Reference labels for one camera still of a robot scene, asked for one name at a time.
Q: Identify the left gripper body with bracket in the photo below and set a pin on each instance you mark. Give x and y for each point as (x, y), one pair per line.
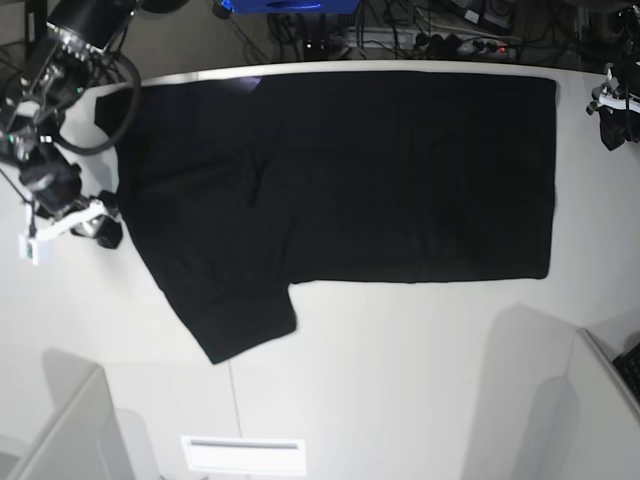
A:
(619, 91)

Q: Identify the right gripper body with bracket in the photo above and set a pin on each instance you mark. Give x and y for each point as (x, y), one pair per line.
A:
(57, 203)

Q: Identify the black T-shirt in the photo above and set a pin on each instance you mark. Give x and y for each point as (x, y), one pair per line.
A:
(232, 191)

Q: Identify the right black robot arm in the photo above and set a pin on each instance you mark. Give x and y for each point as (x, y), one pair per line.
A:
(74, 55)

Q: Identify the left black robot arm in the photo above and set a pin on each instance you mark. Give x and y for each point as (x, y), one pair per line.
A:
(627, 23)

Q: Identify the white power strip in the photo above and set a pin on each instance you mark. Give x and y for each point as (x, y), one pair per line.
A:
(410, 42)

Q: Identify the blue box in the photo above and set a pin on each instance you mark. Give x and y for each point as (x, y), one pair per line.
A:
(346, 7)

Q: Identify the black keyboard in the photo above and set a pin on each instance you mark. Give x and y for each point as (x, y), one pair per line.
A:
(628, 366)

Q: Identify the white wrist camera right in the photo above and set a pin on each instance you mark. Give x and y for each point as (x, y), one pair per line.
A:
(35, 251)

